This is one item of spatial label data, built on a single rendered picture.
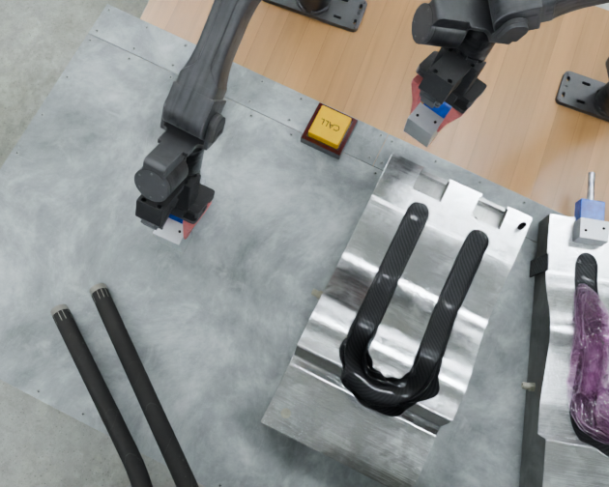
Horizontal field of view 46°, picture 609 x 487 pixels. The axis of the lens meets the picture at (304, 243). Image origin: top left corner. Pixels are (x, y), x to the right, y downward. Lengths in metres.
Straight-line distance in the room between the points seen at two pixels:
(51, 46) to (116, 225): 1.22
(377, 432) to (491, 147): 0.57
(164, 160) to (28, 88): 1.40
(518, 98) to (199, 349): 0.76
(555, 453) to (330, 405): 0.35
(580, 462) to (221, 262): 0.66
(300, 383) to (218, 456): 0.18
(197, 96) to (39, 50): 1.45
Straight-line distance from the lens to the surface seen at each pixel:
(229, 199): 1.31
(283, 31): 1.45
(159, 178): 1.05
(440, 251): 1.22
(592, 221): 1.31
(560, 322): 1.24
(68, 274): 1.32
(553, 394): 1.24
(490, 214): 1.28
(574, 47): 1.54
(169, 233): 1.24
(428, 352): 1.15
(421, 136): 1.23
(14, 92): 2.42
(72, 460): 2.11
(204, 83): 1.05
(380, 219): 1.21
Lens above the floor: 2.04
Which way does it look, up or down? 75 degrees down
